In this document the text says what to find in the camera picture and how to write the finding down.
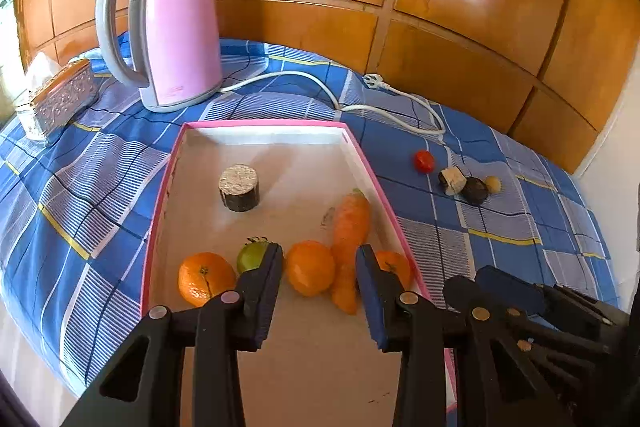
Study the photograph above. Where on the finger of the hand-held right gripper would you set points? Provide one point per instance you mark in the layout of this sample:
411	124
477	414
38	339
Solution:
555	347
510	288

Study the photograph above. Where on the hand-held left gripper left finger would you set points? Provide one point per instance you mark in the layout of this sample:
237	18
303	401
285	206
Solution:
260	302

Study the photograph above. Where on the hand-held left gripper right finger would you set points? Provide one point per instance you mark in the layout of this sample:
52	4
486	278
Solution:
372	302

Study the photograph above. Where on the green tomato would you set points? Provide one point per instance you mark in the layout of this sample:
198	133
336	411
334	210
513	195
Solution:
251	255

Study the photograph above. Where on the large orange with stem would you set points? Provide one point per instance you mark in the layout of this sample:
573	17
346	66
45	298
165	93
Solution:
206	279

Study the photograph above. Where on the carrot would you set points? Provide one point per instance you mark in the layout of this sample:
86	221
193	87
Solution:
350	227

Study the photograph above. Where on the pink-edged white tray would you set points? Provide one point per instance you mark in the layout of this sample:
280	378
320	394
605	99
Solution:
295	217

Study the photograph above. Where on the large eggplant piece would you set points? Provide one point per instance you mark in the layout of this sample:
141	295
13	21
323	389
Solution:
240	189

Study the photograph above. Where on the dark round fruit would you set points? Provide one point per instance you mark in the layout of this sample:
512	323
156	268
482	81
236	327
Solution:
474	191

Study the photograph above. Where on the small yellow fruit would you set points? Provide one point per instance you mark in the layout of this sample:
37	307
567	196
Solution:
493	184

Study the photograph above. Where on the small pale eggplant piece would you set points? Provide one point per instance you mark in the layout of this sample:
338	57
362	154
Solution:
452	179

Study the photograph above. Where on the red cherry tomato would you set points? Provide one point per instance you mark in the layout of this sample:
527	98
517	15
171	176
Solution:
424	161

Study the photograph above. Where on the blue checked blanket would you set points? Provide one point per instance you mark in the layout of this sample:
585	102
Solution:
90	187

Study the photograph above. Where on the silver embossed tissue box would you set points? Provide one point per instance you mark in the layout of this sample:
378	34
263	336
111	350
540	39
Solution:
62	99

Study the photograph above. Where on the pink electric kettle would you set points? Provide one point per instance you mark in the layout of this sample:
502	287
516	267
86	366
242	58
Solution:
175	27

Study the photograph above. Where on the window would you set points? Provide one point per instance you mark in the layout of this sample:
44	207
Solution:
6	47

